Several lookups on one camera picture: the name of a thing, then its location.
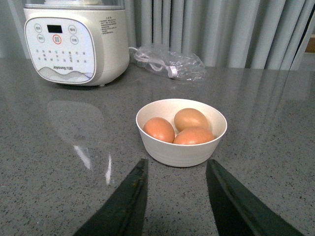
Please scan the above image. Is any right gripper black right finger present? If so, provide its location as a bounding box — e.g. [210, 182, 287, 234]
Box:
[206, 159, 302, 236]

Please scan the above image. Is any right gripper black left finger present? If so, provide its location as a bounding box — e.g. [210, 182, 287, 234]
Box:
[75, 159, 148, 236]

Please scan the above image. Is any brown egg in bowl front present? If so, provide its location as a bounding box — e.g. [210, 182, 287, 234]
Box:
[173, 127, 215, 145]

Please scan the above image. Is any brown egg in bowl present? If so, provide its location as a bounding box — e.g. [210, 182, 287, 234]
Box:
[143, 117, 175, 143]
[173, 127, 215, 145]

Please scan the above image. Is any brown egg in bowl left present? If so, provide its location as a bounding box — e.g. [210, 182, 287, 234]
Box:
[143, 117, 175, 143]

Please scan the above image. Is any tan egg in bowl back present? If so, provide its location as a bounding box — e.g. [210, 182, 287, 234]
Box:
[174, 108, 209, 132]

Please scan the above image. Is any white bowl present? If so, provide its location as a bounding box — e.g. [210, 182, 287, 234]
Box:
[136, 98, 227, 167]

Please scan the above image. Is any clear plastic bag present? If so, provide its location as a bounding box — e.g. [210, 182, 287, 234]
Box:
[129, 43, 208, 81]

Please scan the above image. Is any white Joyoung cooker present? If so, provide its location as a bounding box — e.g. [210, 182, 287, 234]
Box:
[23, 0, 129, 86]

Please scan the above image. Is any white power cord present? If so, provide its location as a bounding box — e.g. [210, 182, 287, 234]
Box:
[128, 46, 178, 78]

